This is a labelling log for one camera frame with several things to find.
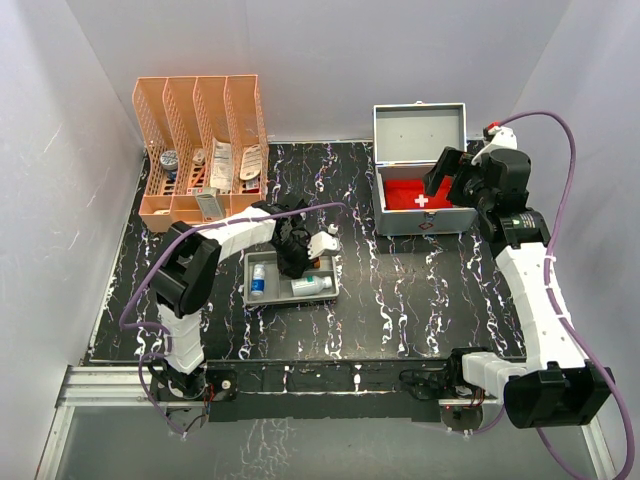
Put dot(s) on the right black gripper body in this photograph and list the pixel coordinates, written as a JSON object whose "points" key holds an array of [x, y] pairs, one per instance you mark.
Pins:
{"points": [[468, 189]]}

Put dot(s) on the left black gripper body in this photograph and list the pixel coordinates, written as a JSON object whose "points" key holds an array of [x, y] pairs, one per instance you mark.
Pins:
{"points": [[292, 253]]}

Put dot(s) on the grey metal medicine case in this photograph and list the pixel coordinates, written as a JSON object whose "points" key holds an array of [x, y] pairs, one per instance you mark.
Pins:
{"points": [[407, 141]]}

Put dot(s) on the white pill bottle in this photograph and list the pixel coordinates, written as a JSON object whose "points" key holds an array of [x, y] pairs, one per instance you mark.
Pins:
{"points": [[311, 285]]}

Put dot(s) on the grey plastic divided tray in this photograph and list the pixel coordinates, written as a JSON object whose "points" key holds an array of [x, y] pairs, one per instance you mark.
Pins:
{"points": [[278, 289]]}

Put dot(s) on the small blue label bottle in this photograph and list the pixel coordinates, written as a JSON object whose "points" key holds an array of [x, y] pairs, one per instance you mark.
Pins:
{"points": [[257, 284]]}

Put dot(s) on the red first aid pouch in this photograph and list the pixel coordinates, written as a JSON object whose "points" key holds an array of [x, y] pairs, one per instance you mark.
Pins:
{"points": [[409, 194]]}

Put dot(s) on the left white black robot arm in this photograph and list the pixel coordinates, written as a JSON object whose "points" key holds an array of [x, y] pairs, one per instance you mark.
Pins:
{"points": [[184, 280]]}

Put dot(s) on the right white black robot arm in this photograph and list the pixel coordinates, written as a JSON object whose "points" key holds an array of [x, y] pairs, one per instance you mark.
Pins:
{"points": [[557, 385]]}

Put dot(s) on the white medicine box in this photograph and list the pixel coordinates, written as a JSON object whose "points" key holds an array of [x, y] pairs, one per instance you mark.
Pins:
{"points": [[208, 202]]}

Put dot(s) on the pink oval blister pack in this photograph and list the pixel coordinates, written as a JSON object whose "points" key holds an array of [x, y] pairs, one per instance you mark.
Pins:
{"points": [[251, 163]]}

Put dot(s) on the white paper packet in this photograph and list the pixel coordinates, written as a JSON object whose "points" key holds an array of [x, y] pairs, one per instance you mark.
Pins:
{"points": [[221, 171]]}

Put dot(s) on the orange plastic file organizer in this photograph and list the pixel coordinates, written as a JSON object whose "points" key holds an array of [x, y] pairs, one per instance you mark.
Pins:
{"points": [[187, 114]]}

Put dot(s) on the round blue tin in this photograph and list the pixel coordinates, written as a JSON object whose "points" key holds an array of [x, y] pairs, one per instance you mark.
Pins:
{"points": [[170, 163]]}

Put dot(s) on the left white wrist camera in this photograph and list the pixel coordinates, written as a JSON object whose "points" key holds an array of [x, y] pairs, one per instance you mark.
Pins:
{"points": [[324, 243]]}

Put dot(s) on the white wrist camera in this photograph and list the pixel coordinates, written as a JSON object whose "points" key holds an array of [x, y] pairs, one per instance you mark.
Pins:
{"points": [[496, 137], [324, 243]]}

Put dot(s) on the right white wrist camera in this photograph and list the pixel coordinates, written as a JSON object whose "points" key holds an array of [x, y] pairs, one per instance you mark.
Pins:
{"points": [[496, 137]]}

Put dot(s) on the aluminium frame rail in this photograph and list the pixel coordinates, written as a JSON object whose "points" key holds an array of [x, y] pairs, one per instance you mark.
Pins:
{"points": [[350, 388]]}

